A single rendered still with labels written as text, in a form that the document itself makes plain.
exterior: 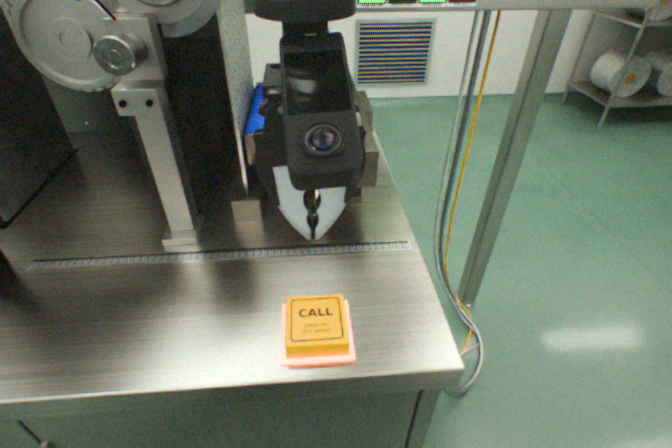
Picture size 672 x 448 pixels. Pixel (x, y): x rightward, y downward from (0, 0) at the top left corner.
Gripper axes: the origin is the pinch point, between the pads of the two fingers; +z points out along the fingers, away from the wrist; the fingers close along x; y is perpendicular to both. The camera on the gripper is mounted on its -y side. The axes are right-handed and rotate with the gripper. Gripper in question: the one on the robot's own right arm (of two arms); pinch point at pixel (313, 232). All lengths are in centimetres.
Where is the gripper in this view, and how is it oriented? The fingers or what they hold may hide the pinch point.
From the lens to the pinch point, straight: 37.1
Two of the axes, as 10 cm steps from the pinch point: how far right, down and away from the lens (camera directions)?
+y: -0.8, -5.9, 8.0
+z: 0.0, 8.0, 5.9
